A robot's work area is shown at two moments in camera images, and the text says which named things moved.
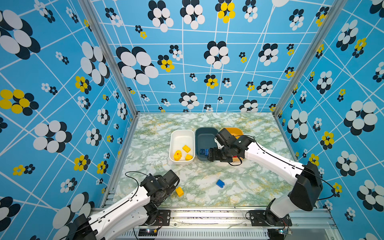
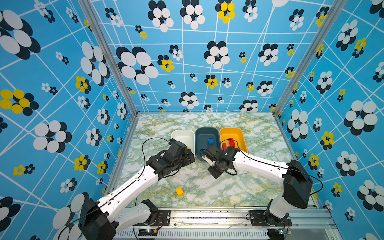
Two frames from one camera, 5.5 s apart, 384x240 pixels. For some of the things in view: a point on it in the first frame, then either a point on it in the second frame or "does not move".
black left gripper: (159, 203) → (187, 160)
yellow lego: (180, 191) does not move
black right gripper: (215, 157) → (212, 173)
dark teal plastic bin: (204, 139) does not move
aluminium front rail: (319, 224) does not move
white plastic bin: (182, 145) does not move
